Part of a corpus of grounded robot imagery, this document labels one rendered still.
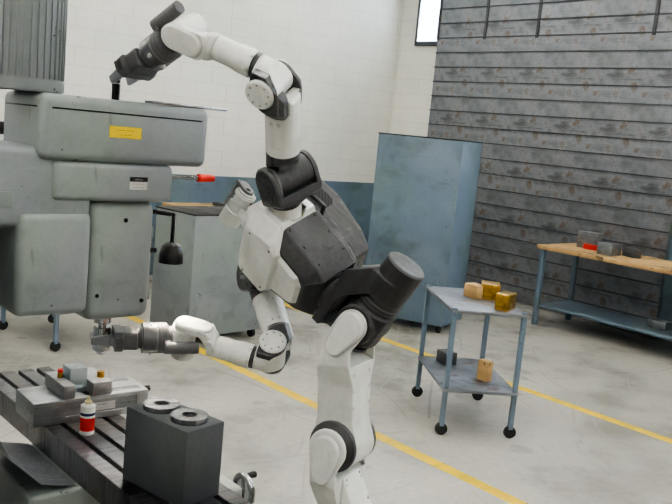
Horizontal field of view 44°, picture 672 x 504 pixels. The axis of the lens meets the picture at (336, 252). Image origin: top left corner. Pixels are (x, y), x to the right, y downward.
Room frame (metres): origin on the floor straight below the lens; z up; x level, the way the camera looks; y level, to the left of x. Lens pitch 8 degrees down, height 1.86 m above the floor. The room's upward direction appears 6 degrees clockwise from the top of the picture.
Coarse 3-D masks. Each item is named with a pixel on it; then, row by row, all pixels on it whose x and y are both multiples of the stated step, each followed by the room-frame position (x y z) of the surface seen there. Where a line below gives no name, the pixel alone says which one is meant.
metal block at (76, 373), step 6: (66, 366) 2.35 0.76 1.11; (72, 366) 2.35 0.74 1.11; (78, 366) 2.36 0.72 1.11; (84, 366) 2.36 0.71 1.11; (66, 372) 2.35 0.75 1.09; (72, 372) 2.33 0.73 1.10; (78, 372) 2.34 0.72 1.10; (84, 372) 2.35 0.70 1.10; (66, 378) 2.34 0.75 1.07; (72, 378) 2.33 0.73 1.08; (78, 378) 2.34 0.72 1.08; (84, 378) 2.35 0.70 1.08; (78, 384) 2.34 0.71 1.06; (84, 384) 2.35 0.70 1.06
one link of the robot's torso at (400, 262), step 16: (400, 256) 2.17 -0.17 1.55; (352, 272) 2.16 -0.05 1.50; (368, 272) 2.13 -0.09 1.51; (384, 272) 2.12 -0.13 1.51; (400, 272) 2.10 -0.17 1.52; (416, 272) 2.14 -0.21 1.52; (336, 288) 2.18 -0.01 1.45; (352, 288) 2.15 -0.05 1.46; (368, 288) 2.13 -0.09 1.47; (384, 288) 2.11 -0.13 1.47; (400, 288) 2.11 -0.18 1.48; (320, 304) 2.22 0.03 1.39; (336, 304) 2.27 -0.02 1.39; (368, 304) 2.14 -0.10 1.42; (384, 304) 2.12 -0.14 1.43; (400, 304) 2.14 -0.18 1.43; (320, 320) 2.20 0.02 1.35
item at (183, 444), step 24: (144, 408) 1.93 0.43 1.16; (168, 408) 1.92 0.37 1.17; (192, 408) 1.94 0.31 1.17; (144, 432) 1.90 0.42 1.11; (168, 432) 1.85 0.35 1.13; (192, 432) 1.82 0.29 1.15; (216, 432) 1.89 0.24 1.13; (144, 456) 1.90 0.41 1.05; (168, 456) 1.85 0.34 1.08; (192, 456) 1.83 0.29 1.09; (216, 456) 1.89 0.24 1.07; (144, 480) 1.89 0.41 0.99; (168, 480) 1.84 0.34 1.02; (192, 480) 1.83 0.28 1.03; (216, 480) 1.90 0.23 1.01
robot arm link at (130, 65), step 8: (144, 40) 2.14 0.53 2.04; (136, 48) 2.16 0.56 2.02; (144, 48) 2.13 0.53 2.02; (120, 56) 2.17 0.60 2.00; (128, 56) 2.16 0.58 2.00; (136, 56) 2.15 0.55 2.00; (144, 56) 2.13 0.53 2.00; (152, 56) 2.12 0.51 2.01; (120, 64) 2.15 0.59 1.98; (128, 64) 2.16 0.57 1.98; (136, 64) 2.14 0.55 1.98; (144, 64) 2.15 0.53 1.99; (152, 64) 2.13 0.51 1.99; (160, 64) 2.14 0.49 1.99; (168, 64) 2.15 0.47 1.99; (120, 72) 2.16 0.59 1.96; (128, 72) 2.15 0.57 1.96; (136, 72) 2.17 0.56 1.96; (144, 72) 2.19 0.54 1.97; (152, 72) 2.20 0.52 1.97
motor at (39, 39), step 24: (0, 0) 1.99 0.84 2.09; (24, 0) 1.99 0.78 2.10; (48, 0) 2.02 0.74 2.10; (0, 24) 1.99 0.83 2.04; (24, 24) 1.99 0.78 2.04; (48, 24) 2.03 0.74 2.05; (0, 48) 1.98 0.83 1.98; (24, 48) 1.99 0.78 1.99; (48, 48) 2.03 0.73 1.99; (0, 72) 1.98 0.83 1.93; (24, 72) 1.99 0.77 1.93; (48, 72) 2.03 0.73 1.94
